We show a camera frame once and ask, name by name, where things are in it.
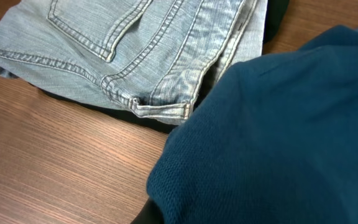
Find blue polo shirt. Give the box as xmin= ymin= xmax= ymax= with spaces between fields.
xmin=147 ymin=26 xmax=358 ymax=223

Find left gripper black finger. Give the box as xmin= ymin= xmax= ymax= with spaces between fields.
xmin=131 ymin=198 xmax=164 ymax=224

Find folded black garment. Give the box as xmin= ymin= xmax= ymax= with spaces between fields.
xmin=38 ymin=0 xmax=290 ymax=134

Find folded light denim shorts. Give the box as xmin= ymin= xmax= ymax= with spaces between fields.
xmin=0 ymin=0 xmax=268 ymax=125

